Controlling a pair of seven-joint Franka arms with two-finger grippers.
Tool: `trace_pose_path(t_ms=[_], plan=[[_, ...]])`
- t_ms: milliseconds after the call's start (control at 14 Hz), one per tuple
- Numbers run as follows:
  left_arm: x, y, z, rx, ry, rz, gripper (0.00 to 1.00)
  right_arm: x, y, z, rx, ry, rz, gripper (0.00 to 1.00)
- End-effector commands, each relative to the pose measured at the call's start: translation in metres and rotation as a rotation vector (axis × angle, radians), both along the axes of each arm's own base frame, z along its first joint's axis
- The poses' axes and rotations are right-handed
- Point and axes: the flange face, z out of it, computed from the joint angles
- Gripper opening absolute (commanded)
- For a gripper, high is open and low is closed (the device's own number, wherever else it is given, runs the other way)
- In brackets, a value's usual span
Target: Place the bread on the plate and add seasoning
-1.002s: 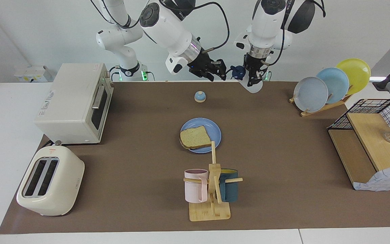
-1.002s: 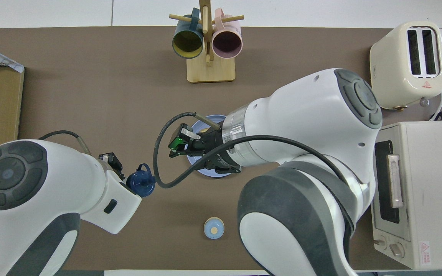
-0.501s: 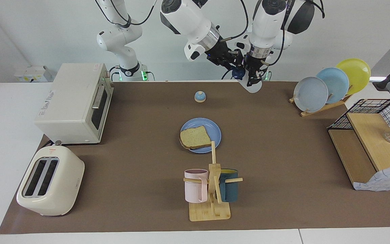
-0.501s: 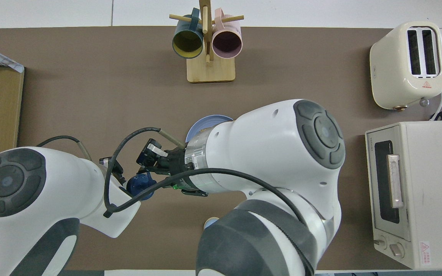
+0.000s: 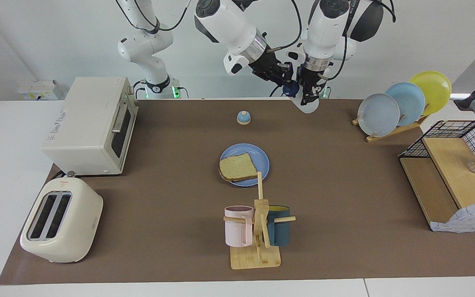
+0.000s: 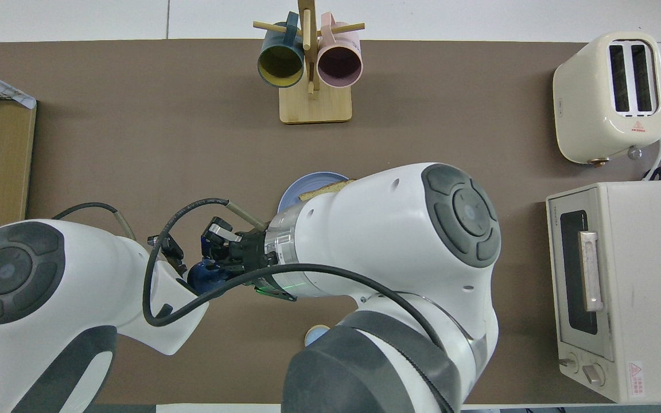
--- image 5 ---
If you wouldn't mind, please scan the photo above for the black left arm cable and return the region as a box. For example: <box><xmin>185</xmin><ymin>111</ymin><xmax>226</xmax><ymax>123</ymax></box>
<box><xmin>321</xmin><ymin>0</ymin><xmax>397</xmax><ymax>79</ymax></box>

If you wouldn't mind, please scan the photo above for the white toaster oven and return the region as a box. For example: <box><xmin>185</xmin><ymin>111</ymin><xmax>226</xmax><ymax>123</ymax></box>
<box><xmin>42</xmin><ymin>77</ymin><xmax>139</xmax><ymax>176</ymax></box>

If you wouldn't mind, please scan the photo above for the cream two-slot toaster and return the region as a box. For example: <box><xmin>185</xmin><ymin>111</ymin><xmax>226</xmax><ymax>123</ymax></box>
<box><xmin>20</xmin><ymin>171</ymin><xmax>103</xmax><ymax>264</ymax></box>

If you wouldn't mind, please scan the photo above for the pink mug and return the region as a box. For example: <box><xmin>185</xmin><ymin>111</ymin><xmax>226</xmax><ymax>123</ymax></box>
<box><xmin>225</xmin><ymin>205</ymin><xmax>254</xmax><ymax>248</ymax></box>

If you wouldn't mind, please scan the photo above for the light blue round plate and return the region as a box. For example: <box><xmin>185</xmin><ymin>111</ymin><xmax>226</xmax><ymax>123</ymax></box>
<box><xmin>385</xmin><ymin>82</ymin><xmax>426</xmax><ymax>126</ymax></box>

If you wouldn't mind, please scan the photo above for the wooden shelf with wire basket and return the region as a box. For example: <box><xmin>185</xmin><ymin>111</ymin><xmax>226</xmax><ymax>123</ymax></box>
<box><xmin>398</xmin><ymin>120</ymin><xmax>475</xmax><ymax>232</ymax></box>

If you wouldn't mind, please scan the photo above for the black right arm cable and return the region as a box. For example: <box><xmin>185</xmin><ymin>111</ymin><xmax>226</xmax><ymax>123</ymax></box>
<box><xmin>262</xmin><ymin>0</ymin><xmax>303</xmax><ymax>53</ymax></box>

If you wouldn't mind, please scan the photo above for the wooden plate rack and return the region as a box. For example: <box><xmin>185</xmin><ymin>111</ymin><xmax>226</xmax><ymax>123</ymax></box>
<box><xmin>352</xmin><ymin>113</ymin><xmax>430</xmax><ymax>143</ymax></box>

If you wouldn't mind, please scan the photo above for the white patterned cloth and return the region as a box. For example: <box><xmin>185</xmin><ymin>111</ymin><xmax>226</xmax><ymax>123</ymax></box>
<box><xmin>430</xmin><ymin>201</ymin><xmax>475</xmax><ymax>233</ymax></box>

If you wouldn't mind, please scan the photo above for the white bottle with navy cap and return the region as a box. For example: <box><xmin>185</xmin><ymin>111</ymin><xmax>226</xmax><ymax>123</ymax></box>
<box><xmin>283</xmin><ymin>80</ymin><xmax>321</xmax><ymax>115</ymax></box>

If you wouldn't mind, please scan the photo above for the brown table mat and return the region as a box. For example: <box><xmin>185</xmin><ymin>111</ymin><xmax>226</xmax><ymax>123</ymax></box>
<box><xmin>0</xmin><ymin>98</ymin><xmax>475</xmax><ymax>286</ymax></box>

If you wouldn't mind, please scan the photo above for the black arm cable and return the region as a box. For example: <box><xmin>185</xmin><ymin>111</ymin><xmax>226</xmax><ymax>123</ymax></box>
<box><xmin>321</xmin><ymin>0</ymin><xmax>397</xmax><ymax>79</ymax></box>
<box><xmin>262</xmin><ymin>0</ymin><xmax>303</xmax><ymax>53</ymax></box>

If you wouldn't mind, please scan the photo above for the bread slice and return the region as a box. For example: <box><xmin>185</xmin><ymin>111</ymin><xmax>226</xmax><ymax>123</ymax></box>
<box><xmin>219</xmin><ymin>153</ymin><xmax>258</xmax><ymax>182</ymax></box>

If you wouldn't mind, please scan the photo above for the teal mug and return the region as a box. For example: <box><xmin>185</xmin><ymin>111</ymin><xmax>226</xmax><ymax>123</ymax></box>
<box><xmin>266</xmin><ymin>205</ymin><xmax>291</xmax><ymax>247</ymax></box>

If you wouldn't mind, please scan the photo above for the wooden mug tree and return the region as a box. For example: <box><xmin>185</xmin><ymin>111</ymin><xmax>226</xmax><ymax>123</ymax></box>
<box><xmin>223</xmin><ymin>172</ymin><xmax>296</xmax><ymax>270</ymax></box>

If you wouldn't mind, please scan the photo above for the grey round plate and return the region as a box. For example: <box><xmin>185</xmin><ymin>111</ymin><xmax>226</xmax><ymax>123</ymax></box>
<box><xmin>357</xmin><ymin>93</ymin><xmax>400</xmax><ymax>137</ymax></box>

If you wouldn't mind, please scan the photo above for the yellow round plate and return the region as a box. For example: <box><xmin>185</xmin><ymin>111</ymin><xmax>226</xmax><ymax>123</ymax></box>
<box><xmin>409</xmin><ymin>71</ymin><xmax>452</xmax><ymax>116</ymax></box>

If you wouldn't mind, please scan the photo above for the white power box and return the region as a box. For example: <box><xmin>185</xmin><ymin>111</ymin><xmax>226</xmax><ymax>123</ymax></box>
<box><xmin>17</xmin><ymin>80</ymin><xmax>66</xmax><ymax>101</ymax></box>

